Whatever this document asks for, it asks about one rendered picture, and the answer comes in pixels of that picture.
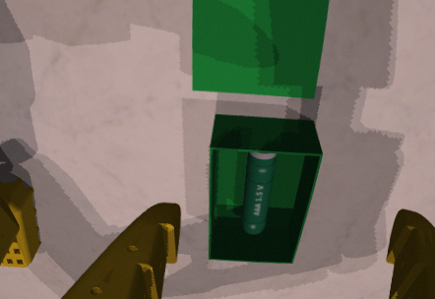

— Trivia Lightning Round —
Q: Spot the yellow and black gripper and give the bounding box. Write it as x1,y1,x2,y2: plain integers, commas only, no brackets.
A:
61,203,435,299

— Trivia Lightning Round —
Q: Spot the green aaa battery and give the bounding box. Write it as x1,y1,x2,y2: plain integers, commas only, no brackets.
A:
241,152,277,234

